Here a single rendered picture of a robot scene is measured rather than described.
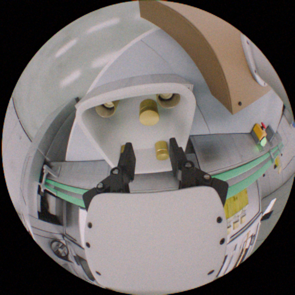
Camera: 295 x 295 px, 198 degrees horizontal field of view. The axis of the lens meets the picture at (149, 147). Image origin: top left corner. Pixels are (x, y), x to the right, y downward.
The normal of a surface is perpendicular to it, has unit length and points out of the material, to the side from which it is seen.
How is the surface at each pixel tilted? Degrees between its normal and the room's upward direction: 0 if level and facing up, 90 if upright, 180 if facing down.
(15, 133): 90
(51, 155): 90
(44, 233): 90
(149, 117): 0
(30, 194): 90
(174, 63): 0
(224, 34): 5
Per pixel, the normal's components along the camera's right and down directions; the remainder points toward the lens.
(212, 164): -0.10, -0.59
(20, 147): 0.99, -0.09
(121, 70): 0.04, 0.80
